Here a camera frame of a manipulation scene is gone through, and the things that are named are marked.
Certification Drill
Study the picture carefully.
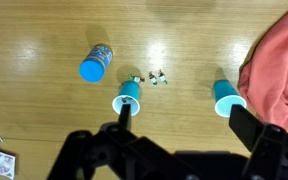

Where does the small green bottle middle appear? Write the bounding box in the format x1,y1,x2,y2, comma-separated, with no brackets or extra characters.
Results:
149,72,157,85

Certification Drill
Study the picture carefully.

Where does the small green bottle left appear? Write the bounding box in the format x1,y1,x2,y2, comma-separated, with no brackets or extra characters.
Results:
128,74,145,83

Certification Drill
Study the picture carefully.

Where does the blue lidded cylindrical container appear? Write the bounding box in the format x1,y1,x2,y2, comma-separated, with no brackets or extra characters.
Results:
79,44,113,83

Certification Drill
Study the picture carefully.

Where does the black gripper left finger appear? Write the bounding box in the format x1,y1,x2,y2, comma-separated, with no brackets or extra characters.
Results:
118,104,131,130

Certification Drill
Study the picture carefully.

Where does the blue plastic cup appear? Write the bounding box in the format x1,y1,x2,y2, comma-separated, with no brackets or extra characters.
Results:
213,80,247,118
112,81,140,116

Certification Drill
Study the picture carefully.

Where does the orange fabric shirt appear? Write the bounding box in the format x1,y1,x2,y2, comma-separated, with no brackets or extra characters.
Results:
238,12,288,131

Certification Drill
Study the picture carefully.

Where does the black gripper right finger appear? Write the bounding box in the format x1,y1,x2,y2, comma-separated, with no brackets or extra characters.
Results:
229,104,266,152

